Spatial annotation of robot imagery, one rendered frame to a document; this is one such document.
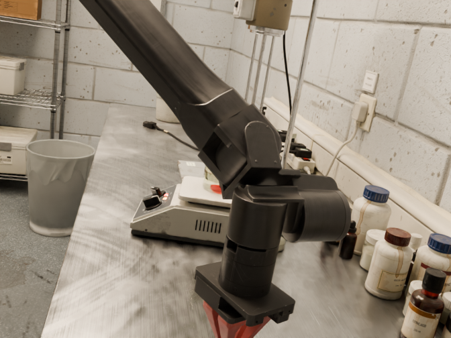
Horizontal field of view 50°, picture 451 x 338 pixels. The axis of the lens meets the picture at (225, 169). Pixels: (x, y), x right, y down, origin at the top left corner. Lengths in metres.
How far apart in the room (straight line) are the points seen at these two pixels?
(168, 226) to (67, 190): 1.62
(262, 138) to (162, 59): 0.14
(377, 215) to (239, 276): 0.50
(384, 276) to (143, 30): 0.54
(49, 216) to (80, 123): 0.95
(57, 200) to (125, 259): 1.68
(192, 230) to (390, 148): 0.54
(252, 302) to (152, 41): 0.30
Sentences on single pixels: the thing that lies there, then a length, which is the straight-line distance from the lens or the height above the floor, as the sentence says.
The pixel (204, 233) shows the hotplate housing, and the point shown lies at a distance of 0.87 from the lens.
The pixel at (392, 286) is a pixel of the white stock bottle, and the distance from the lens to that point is 0.85.
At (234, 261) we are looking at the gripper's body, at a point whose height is 0.91.
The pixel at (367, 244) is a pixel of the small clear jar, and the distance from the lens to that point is 0.92.
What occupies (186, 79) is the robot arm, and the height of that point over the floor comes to 1.07.
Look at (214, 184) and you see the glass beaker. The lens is 0.89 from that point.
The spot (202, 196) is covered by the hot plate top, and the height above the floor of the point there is 0.84.
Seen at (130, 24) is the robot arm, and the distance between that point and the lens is 0.56.
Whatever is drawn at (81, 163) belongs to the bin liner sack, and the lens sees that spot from 2.43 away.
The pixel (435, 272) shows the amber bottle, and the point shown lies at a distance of 0.73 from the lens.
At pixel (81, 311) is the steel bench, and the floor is 0.75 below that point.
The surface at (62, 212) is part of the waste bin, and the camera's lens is 2.51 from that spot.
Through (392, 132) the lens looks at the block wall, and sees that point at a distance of 1.20.
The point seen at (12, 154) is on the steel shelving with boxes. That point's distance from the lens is 2.98.
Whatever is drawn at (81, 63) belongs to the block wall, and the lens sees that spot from 3.24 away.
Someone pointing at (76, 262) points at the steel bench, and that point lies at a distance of 0.80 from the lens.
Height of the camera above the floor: 1.14
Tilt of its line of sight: 17 degrees down
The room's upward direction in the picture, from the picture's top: 9 degrees clockwise
